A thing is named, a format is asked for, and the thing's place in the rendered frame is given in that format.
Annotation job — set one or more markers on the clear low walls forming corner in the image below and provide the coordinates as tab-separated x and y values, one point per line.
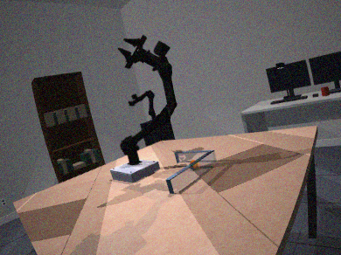
194	171

